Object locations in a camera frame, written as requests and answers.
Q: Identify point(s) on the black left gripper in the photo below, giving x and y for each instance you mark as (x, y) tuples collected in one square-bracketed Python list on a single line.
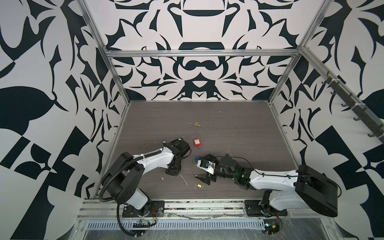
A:
[(175, 172)]

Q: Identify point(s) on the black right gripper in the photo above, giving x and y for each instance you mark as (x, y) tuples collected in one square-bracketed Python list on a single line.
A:
[(206, 180)]

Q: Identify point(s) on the red safety padlock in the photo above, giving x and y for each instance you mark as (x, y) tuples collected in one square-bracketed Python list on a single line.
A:
[(197, 140)]

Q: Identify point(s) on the blue padlock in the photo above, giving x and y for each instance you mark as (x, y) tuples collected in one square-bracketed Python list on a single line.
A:
[(197, 158)]

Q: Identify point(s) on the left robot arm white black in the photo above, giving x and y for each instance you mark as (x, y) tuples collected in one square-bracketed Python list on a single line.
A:
[(120, 182)]

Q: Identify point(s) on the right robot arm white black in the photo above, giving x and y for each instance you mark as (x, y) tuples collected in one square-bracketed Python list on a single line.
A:
[(304, 188)]

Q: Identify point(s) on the small brass padlock near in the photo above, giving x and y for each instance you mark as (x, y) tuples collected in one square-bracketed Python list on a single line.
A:
[(198, 186)]

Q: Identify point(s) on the small brass padlock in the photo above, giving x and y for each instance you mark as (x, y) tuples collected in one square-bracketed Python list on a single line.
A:
[(198, 186), (195, 124)]

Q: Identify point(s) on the small brass padlock far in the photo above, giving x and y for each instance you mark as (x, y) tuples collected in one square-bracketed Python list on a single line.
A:
[(195, 124)]

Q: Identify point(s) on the left circuit board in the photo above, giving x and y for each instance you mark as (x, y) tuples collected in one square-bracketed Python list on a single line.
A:
[(145, 224)]

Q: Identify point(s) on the circuit board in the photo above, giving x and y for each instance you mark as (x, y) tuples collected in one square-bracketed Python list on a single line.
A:
[(272, 226), (145, 224)]

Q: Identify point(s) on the right circuit board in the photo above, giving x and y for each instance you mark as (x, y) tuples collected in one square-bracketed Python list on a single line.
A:
[(272, 226)]

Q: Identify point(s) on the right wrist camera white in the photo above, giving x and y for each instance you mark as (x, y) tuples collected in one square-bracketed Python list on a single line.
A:
[(207, 166)]

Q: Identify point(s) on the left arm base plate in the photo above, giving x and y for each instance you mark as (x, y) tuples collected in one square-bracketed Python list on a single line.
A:
[(131, 212)]

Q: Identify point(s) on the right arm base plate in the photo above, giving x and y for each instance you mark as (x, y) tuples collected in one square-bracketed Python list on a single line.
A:
[(255, 208)]

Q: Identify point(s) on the white slotted cable duct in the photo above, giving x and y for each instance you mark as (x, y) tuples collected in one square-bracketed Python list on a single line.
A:
[(187, 224)]

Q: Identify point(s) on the black coat hook rail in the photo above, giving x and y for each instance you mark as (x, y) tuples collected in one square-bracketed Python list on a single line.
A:
[(353, 103)]

